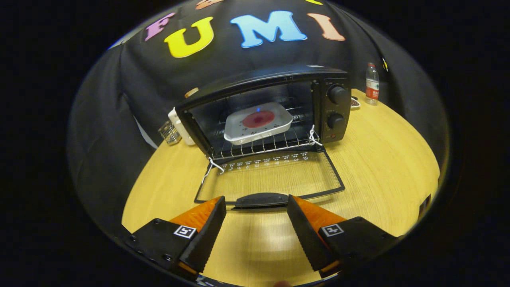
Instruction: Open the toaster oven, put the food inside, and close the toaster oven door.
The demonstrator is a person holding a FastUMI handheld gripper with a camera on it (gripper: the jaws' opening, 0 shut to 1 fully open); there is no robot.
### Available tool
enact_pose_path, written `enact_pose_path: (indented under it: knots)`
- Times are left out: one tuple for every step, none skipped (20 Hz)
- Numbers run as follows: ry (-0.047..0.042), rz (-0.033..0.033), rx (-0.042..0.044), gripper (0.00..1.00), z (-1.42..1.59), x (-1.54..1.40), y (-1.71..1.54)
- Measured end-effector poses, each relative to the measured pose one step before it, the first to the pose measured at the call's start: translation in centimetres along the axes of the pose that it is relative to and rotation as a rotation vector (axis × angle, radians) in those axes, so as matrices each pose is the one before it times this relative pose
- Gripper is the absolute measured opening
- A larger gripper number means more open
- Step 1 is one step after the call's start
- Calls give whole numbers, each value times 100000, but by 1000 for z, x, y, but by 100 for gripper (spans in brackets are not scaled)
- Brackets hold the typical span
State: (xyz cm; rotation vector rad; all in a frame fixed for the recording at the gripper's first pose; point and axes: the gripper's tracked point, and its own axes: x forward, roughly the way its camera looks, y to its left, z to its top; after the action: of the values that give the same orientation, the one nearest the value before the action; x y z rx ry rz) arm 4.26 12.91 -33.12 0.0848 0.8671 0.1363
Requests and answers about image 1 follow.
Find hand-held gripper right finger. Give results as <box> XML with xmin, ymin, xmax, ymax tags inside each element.
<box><xmin>287</xmin><ymin>195</ymin><xmax>400</xmax><ymax>279</ymax></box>

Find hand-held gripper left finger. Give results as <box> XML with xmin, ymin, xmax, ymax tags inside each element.
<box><xmin>124</xmin><ymin>195</ymin><xmax>228</xmax><ymax>279</ymax></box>

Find glass toaster oven door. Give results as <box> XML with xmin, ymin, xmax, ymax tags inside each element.
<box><xmin>194</xmin><ymin>149</ymin><xmax>346</xmax><ymax>210</ymax></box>

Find white square plate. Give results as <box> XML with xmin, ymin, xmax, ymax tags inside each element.
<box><xmin>224</xmin><ymin>102</ymin><xmax>294</xmax><ymax>146</ymax></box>

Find pink round food slice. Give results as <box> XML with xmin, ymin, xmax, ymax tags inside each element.
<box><xmin>242</xmin><ymin>110</ymin><xmax>275</xmax><ymax>129</ymax></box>

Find black toaster oven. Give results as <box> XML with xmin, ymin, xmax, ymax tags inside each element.
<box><xmin>175</xmin><ymin>65</ymin><xmax>352</xmax><ymax>210</ymax></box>

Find black backdrop cloth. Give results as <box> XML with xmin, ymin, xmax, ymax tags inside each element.
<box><xmin>66</xmin><ymin>0</ymin><xmax>449</xmax><ymax>240</ymax></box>

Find red label water bottle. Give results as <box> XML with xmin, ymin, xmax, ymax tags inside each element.
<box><xmin>365</xmin><ymin>63</ymin><xmax>380</xmax><ymax>106</ymax></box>

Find wire mesh pen holder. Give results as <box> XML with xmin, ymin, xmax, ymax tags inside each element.
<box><xmin>159</xmin><ymin>121</ymin><xmax>182</xmax><ymax>145</ymax></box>

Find black bracket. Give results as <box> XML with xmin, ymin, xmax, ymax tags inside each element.
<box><xmin>418</xmin><ymin>195</ymin><xmax>432</xmax><ymax>218</ymax></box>

